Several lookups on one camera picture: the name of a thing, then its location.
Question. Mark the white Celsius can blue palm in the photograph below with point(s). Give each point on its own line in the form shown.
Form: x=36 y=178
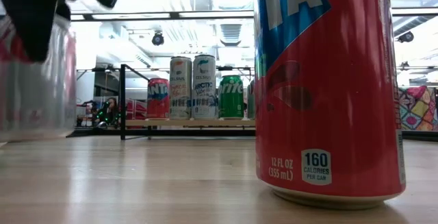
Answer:
x=204 y=90

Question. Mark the ceiling air vent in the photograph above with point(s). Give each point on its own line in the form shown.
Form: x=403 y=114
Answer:
x=231 y=32

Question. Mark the colourful patchwork quilt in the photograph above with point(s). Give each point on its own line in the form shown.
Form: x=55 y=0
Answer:
x=419 y=109

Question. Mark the white Celsius can peach print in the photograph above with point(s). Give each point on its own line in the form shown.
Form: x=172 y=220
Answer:
x=180 y=90

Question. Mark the green Sprite can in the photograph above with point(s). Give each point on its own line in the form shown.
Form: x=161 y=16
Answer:
x=231 y=97

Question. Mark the background black robot arm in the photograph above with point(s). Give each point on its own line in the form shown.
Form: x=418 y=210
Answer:
x=102 y=112

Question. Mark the orange Fanta can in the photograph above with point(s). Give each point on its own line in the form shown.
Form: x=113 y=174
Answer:
x=325 y=114
x=158 y=100

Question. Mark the thin black background stand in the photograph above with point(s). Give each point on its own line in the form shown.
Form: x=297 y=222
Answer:
x=239 y=68

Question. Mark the black metal table frame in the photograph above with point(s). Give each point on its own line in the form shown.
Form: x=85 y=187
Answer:
x=171 y=132

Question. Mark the red storage bin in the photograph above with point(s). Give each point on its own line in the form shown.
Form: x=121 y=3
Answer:
x=135 y=109

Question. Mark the person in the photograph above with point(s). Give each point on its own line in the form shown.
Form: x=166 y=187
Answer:
x=112 y=105

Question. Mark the silver Diet Coke can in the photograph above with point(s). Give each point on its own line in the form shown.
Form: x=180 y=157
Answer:
x=250 y=100
x=41 y=97

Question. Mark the black ceiling spotlight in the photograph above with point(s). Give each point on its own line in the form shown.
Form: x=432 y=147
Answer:
x=157 y=39
x=406 y=37

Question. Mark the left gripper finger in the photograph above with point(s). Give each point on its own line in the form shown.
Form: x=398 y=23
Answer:
x=31 y=28

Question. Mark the black overhead frame bar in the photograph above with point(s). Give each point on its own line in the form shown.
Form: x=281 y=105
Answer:
x=171 y=15

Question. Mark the black metal shelf leg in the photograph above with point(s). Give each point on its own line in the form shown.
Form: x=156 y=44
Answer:
x=121 y=107

